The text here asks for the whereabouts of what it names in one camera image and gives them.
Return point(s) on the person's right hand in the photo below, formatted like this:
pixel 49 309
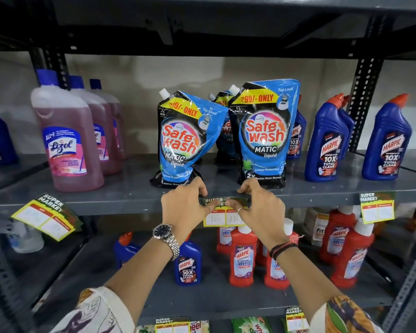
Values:
pixel 267 218

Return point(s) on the person's left hand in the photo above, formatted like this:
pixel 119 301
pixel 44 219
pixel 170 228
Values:
pixel 187 211

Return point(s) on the yellow green price tag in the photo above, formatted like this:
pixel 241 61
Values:
pixel 376 211
pixel 216 218
pixel 45 220
pixel 171 326
pixel 296 320

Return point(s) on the blue Safewash pouch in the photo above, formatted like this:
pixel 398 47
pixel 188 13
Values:
pixel 225 135
pixel 187 138
pixel 263 131

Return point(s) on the blue cleaner bottle red cap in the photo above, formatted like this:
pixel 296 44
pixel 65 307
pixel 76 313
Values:
pixel 324 152
pixel 348 124
pixel 386 152
pixel 188 265
pixel 0 142
pixel 296 138
pixel 124 249

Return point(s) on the person's right forearm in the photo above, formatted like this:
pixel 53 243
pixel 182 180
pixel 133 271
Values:
pixel 305 280

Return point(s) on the person's left forearm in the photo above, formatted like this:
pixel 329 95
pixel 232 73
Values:
pixel 138 277

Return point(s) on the silver metal wristwatch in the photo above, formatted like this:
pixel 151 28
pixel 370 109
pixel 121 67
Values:
pixel 161 231

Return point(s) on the row of red cleaner bottles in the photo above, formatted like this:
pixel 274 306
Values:
pixel 242 260

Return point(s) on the green snack packet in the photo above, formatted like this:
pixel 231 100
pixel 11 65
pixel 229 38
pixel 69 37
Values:
pixel 251 326

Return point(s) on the white red packet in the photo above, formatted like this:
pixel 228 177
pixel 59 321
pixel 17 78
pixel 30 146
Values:
pixel 199 327

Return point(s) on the floral right sleeve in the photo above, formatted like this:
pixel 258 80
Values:
pixel 346 317

